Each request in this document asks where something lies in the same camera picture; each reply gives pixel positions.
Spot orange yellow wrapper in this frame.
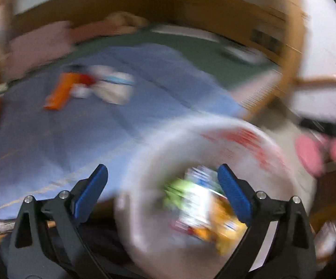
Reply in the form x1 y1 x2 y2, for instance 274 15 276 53
194 199 248 255

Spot red and white wrapper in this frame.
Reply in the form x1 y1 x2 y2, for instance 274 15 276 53
78 73 97 86

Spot green paper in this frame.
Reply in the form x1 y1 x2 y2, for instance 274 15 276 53
163 179 194 210

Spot small red box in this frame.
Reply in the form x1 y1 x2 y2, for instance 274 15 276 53
171 219 197 234

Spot white and blue packets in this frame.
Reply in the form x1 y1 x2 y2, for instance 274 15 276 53
94 71 135 105

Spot curved wooden ladder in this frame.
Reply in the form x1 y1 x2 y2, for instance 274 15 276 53
242 0 309 121

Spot small white and blue box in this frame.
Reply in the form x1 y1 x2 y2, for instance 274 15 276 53
182 166 223 227

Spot green bed mat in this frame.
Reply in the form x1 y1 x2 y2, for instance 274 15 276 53
66 29 280 91

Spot yellow snack packet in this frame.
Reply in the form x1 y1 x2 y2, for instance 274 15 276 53
44 73 80 111

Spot pink slippers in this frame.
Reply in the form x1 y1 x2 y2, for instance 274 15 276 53
295 134 336 178

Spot blue checked bed sheet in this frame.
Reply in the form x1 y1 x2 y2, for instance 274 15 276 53
0 43 247 220

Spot white bin with plastic liner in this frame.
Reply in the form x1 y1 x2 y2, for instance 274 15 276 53
114 116 316 279

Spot pink pillow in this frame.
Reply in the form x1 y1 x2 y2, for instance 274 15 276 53
8 20 76 76

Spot flat white board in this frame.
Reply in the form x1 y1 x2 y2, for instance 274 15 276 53
150 24 222 43

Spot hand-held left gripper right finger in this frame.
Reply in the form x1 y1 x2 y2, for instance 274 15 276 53
214 163 316 279

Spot wooden bunk bed frame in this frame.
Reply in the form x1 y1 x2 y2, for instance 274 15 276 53
0 0 336 140

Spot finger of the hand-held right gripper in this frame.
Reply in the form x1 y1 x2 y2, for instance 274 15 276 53
298 117 336 141

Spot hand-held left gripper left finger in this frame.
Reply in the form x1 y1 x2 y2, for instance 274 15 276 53
8 164 110 279

